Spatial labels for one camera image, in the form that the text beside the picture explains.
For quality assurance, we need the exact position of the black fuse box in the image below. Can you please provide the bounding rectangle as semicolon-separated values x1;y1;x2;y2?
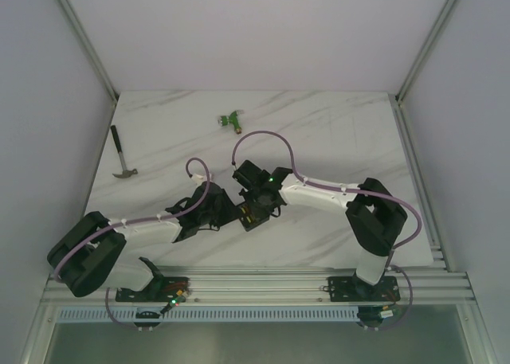
237;202;270;232

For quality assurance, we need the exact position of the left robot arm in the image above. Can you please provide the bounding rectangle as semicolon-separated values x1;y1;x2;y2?
47;182;240;302

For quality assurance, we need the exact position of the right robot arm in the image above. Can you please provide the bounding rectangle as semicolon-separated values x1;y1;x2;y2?
233;160;407;299

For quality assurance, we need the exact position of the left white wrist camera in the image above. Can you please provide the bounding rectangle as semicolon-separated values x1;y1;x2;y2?
190;174;214;186

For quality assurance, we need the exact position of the hammer with black handle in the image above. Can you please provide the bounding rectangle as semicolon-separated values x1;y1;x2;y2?
110;125;138;179

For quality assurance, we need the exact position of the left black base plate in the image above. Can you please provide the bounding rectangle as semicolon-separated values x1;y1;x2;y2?
115;276;189;303

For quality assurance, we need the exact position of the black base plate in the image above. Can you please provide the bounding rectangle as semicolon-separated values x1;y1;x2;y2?
324;275;401;303
115;276;189;303

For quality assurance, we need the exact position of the white slotted cable duct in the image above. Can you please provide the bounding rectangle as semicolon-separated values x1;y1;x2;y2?
56;305;359;324

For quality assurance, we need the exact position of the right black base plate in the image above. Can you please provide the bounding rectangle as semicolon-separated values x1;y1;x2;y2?
324;275;401;303

